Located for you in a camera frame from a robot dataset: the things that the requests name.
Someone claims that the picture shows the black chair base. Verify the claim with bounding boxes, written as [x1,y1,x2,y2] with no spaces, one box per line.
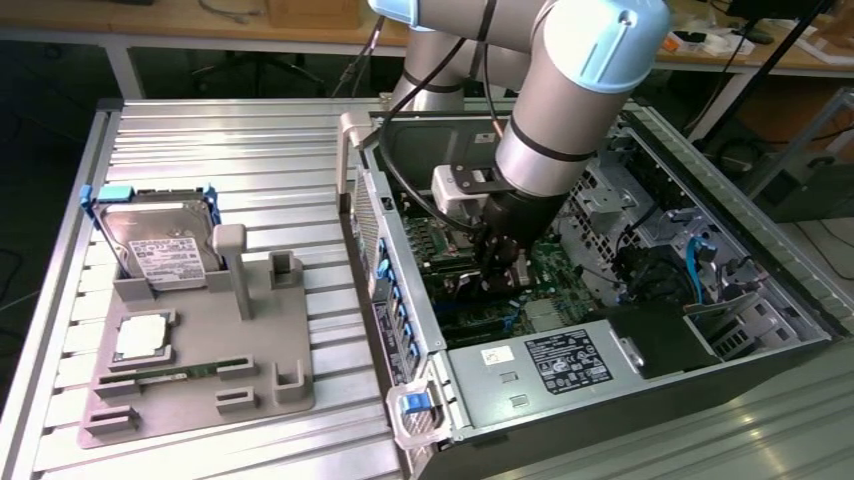
[190,49,328,97]

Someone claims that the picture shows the green motherboard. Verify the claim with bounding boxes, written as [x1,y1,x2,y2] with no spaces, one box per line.
[399,187,605,351]

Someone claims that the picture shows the blue card retainer clips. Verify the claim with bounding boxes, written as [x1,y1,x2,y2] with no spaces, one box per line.
[373,238,423,359]

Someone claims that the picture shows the aluminium profile frame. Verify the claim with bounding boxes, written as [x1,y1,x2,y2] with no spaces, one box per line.
[743,87,854,201]

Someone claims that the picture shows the grey plastic parts rack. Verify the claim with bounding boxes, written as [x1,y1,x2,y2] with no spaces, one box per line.
[77,224,318,454]

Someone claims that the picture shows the green RAM stick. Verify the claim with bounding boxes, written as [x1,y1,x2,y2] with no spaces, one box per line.
[136,363,221,387]

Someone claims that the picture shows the black tripod pole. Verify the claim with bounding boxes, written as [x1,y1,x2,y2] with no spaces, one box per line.
[683,0,839,139]

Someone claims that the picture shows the hard disk drive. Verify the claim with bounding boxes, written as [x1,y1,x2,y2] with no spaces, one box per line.
[76,185,225,294]

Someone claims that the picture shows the grey coiled cable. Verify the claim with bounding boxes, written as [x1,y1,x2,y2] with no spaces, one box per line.
[197,0,265,16]

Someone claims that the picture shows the expansion card with metal bracket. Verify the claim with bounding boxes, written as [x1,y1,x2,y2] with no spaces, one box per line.
[436,259,535,307]

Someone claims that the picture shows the black RAM stick white label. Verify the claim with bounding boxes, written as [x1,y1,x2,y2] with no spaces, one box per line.
[425,258,479,282]

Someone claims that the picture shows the black plastic shroud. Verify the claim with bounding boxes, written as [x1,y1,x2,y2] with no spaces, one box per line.
[577,302,725,381]

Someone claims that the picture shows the silver CPU chip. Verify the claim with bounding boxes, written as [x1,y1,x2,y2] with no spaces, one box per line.
[110,317,172,364]

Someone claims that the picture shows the dark grey cabinet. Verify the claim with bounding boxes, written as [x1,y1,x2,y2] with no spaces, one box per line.
[756,152,854,224]

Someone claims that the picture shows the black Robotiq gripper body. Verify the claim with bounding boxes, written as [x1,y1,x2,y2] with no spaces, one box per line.
[476,189,568,251]

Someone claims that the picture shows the black monitor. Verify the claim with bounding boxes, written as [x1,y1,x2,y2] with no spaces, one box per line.
[723,0,835,21]

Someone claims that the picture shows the CPU socket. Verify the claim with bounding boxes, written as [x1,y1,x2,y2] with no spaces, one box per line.
[432,219,483,259]

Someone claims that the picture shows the grey vented metal bracket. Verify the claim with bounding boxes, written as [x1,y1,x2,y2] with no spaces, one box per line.
[683,294,768,362]

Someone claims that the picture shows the silver metal disk bay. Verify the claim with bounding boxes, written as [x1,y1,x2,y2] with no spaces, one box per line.
[565,127,675,261]

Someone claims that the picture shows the wooden desk white frame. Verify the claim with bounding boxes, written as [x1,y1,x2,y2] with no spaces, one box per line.
[649,0,854,144]
[0,0,409,100]

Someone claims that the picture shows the black expansion slot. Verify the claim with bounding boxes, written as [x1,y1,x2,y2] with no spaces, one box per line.
[439,319,515,344]

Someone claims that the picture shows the silver power supply unit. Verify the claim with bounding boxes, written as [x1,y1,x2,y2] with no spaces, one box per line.
[444,319,652,432]

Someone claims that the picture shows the open black PC case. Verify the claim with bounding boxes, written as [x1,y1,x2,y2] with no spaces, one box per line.
[334,97,854,480]

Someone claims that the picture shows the white and black device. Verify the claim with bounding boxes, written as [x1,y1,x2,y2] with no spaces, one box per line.
[669,27,756,56]

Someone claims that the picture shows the black RAM slot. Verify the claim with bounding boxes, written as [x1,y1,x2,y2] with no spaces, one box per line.
[401,189,435,217]

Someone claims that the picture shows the black wire bundle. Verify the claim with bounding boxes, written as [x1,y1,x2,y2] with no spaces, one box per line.
[603,242,699,309]

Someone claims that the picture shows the dark arm cable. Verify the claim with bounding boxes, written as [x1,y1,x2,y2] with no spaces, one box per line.
[332,14,512,236]

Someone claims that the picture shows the blue wire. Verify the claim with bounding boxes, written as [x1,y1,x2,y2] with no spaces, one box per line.
[680,232,719,307]

